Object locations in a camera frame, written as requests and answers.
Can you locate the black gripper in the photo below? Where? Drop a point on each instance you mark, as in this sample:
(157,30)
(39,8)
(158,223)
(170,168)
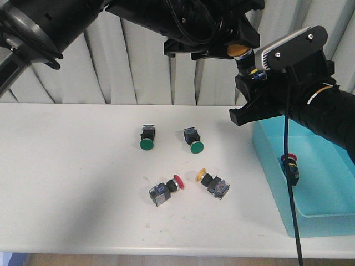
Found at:
(211,29)
(282,89)

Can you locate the yellow push button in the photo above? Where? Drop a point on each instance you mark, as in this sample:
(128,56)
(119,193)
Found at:
(245,59)

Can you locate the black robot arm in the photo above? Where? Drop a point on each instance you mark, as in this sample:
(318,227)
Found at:
(328,112)
(40,31)

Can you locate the turquoise plastic box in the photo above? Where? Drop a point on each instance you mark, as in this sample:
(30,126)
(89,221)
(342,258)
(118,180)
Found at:
(324,194)

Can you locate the white pleated curtain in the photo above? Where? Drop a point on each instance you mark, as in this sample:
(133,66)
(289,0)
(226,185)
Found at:
(117,62)

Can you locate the right green push button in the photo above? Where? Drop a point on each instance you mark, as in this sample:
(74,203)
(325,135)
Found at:
(192,138)

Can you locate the green push button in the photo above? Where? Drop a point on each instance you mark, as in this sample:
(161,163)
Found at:
(147,137)
(192,138)

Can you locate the yellow button lying on table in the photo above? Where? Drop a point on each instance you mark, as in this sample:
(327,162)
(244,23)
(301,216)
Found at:
(215,185)

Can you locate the left green push button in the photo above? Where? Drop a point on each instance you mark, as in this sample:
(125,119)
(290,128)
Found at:
(147,137)

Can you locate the red button lying on table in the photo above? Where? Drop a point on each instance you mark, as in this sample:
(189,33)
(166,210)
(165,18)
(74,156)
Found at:
(161,192)

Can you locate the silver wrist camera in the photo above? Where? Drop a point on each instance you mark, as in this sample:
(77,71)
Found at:
(291,49)

